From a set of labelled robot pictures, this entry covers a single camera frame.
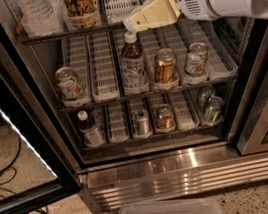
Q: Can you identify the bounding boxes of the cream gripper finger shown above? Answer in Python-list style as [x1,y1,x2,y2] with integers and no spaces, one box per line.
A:
[122,0,182,33]

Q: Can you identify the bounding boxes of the gold can middle shelf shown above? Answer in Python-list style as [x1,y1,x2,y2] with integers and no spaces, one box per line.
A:
[153,47,179,90]

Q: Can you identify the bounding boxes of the white green can right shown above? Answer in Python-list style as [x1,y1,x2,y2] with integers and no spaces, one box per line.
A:
[183,42,209,85]

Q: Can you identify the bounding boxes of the white green can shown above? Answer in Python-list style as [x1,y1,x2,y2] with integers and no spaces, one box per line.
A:
[183,42,209,85]
[55,66,88,108]

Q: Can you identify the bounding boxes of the green can bottom rear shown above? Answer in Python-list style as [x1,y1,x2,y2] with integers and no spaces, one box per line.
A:
[196,85,216,110]

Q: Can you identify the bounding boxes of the stainless steel display fridge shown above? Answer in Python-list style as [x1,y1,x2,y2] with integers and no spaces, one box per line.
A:
[0,0,268,213]

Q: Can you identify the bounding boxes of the copper can bottom shelf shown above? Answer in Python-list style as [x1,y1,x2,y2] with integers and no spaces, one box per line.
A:
[155,104,175,132]

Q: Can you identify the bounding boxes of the white green can left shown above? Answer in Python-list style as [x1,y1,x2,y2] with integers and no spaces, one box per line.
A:
[55,66,88,108]

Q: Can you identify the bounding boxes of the silver can bottom shelf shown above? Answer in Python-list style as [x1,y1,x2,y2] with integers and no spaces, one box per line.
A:
[134,109,152,136]

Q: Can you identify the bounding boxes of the open glass fridge door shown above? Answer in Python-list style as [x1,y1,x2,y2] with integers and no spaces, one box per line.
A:
[0,0,86,214]

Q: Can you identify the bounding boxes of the brown tea bottle middle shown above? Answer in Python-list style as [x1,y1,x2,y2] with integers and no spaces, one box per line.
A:
[120,32,149,95]

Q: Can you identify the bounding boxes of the brown tea bottle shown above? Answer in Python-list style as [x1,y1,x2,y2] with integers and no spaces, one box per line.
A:
[120,32,149,95]
[77,110,105,148]

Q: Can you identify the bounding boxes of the clear water bottle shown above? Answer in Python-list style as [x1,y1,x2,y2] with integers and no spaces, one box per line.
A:
[16,0,61,37]

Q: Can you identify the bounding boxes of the brown tea bottle bottom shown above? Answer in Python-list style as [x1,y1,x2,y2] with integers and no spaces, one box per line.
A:
[77,110,105,148]

